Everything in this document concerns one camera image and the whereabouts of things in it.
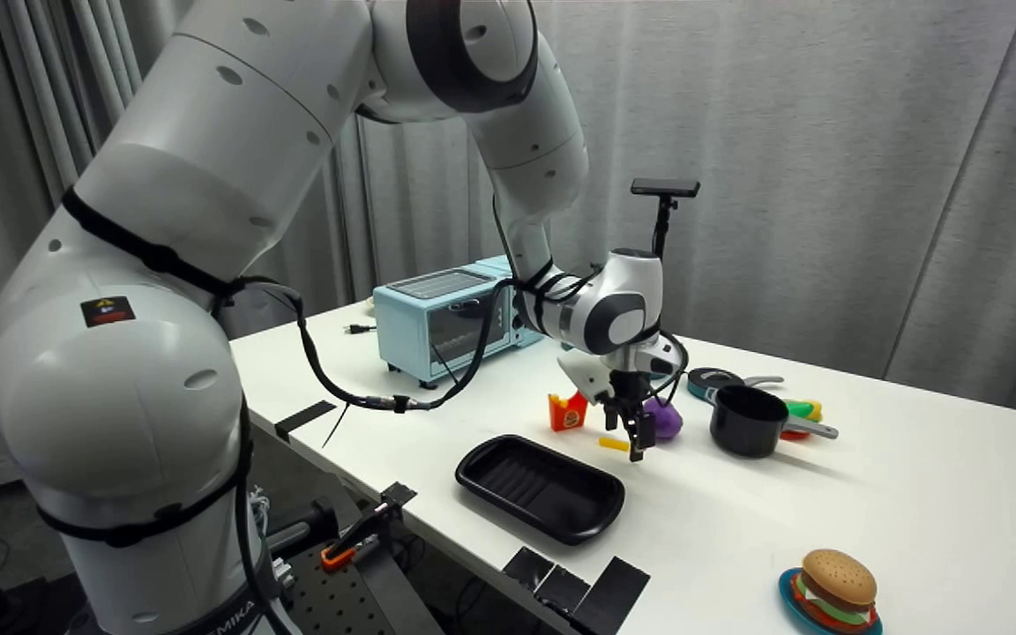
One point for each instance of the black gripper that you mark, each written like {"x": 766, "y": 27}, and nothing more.
{"x": 637, "y": 375}

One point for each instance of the yellow toy chip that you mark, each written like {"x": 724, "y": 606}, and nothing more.
{"x": 617, "y": 441}

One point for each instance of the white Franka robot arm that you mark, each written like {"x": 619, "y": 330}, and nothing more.
{"x": 177, "y": 176}

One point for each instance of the red fries box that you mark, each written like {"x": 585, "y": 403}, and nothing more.
{"x": 565, "y": 410}

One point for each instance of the dark teal pot lid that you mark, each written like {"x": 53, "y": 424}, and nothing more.
{"x": 715, "y": 377}

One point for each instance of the black plastic tray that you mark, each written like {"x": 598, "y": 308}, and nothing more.
{"x": 538, "y": 483}

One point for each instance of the black toy pot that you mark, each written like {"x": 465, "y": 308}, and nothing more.
{"x": 748, "y": 419}

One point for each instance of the red toy item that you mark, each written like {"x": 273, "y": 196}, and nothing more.
{"x": 797, "y": 435}

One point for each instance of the green yellow toy vegetable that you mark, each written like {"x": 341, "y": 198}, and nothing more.
{"x": 804, "y": 410}

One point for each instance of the light blue toaster oven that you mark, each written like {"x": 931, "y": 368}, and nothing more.
{"x": 451, "y": 322}

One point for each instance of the teal toy plate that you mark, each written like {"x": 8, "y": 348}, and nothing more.
{"x": 792, "y": 594}

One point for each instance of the toy burger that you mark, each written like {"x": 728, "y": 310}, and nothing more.
{"x": 838, "y": 585}

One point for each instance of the black table edge bracket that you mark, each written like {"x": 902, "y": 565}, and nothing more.
{"x": 305, "y": 417}
{"x": 399, "y": 496}
{"x": 585, "y": 585}

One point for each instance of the camera on black tripod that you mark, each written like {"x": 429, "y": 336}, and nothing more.
{"x": 665, "y": 191}

